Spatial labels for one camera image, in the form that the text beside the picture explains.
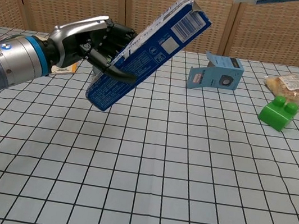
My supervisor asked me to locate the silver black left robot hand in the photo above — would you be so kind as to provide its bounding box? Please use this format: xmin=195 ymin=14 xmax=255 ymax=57
xmin=43 ymin=7 xmax=147 ymax=86

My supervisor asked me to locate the blue Crest toothpaste box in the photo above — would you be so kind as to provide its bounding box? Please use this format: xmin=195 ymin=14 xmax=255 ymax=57
xmin=83 ymin=0 xmax=216 ymax=126

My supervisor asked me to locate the light blue carton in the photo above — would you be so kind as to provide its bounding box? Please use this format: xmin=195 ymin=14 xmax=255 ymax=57
xmin=185 ymin=48 xmax=246 ymax=97

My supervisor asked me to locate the beige booklet with yellow edge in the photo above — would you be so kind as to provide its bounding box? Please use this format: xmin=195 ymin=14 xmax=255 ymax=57
xmin=28 ymin=33 xmax=82 ymax=79

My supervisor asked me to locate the blue checked tablecloth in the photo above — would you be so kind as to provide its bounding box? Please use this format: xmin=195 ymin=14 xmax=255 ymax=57
xmin=0 ymin=19 xmax=299 ymax=224

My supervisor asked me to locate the bread in clear plastic bag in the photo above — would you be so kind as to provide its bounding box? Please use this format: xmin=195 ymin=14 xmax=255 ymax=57
xmin=261 ymin=69 xmax=299 ymax=108

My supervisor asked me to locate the green toy building block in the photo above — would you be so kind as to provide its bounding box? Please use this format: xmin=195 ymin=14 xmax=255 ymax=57
xmin=256 ymin=92 xmax=299 ymax=134

